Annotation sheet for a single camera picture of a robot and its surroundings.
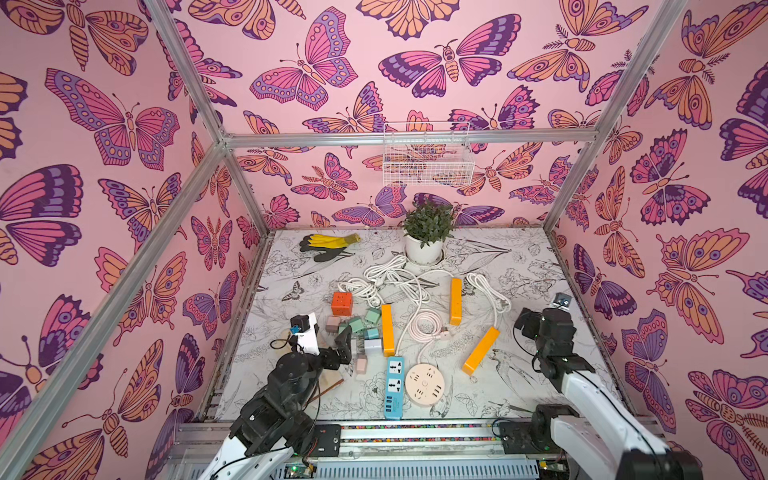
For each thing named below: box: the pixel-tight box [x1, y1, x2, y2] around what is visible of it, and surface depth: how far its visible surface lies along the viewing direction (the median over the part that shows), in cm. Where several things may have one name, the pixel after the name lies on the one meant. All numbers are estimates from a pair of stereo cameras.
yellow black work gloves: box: [299, 232, 362, 262], surface depth 115 cm
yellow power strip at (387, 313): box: [381, 304, 395, 357], surface depth 93 cm
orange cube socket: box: [332, 292, 353, 316], surface depth 96 cm
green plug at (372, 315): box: [365, 308, 381, 324], surface depth 96 cm
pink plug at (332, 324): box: [325, 315, 341, 334], surface depth 94 cm
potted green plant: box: [403, 202, 455, 264], surface depth 98 cm
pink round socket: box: [405, 363, 445, 405], surface depth 81 cm
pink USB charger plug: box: [356, 355, 368, 375], surface depth 85 cm
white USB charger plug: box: [364, 339, 382, 349], surface depth 87 cm
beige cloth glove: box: [318, 368, 344, 393], surface depth 84 cm
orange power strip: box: [450, 278, 463, 326], surface depth 97 cm
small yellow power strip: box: [462, 327, 500, 376], surface depth 88 cm
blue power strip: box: [384, 356, 405, 420], surface depth 81 cm
